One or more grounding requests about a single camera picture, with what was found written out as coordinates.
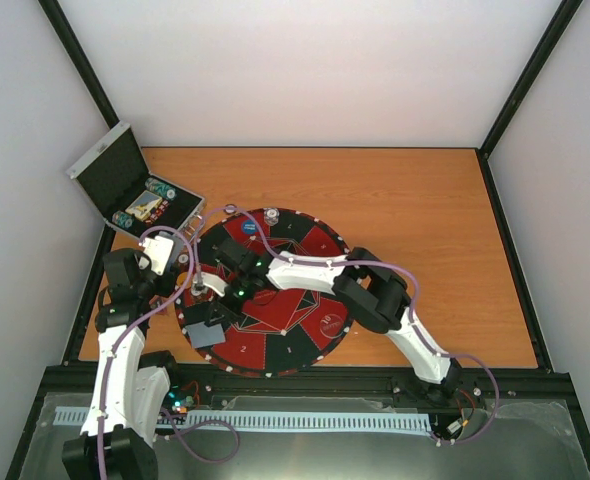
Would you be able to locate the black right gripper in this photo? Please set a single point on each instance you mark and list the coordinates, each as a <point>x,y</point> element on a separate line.
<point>229,314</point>

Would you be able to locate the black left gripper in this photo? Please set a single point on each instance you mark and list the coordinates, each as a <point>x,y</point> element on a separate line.
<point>168,287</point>

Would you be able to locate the brown black hundred chip stack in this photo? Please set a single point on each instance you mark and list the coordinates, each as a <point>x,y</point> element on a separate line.
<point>183,259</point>

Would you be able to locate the dealt card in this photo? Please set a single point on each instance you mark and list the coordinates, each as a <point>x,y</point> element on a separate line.
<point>202,336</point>

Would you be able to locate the blue small blind button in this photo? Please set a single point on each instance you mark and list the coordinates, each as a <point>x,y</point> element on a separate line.
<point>248,227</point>

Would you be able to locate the single hundred chip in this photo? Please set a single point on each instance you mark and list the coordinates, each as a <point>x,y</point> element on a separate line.
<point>230,209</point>

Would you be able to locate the blue orange ten chip stack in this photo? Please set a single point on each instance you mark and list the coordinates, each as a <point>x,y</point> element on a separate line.
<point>271,216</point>

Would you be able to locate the clear dealer button disc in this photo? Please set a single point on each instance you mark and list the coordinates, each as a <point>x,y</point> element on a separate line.
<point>331,326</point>

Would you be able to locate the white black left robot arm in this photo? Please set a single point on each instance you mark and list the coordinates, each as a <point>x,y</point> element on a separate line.
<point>116,440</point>

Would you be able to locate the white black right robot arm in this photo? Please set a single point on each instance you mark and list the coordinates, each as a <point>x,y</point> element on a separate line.
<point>373,292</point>

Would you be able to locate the round red black poker mat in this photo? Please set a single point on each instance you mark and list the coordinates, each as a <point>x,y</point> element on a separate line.
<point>279,334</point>

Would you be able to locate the card box in case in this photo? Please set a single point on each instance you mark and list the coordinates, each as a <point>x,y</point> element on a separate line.
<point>144,205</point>

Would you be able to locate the red dice row in case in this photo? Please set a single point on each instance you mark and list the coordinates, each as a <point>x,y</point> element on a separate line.
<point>155,214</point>

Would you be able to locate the poker chip row in case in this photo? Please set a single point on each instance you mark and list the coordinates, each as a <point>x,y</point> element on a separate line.
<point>160,188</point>

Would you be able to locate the aluminium poker chip case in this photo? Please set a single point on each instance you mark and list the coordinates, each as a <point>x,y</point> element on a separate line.
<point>112,174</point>

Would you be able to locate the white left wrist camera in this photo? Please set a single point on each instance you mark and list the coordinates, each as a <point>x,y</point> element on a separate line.
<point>159,252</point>

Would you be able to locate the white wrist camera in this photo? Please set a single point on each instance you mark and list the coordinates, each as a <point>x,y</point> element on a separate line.
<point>208,287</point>
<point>159,252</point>

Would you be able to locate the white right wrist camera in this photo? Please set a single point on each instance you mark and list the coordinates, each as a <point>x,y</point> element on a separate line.
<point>208,287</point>

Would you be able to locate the light blue slotted cable duct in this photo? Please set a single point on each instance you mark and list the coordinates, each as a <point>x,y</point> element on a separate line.
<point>308,422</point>

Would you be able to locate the black frame rail front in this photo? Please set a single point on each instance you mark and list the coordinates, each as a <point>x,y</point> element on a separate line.
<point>388,384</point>

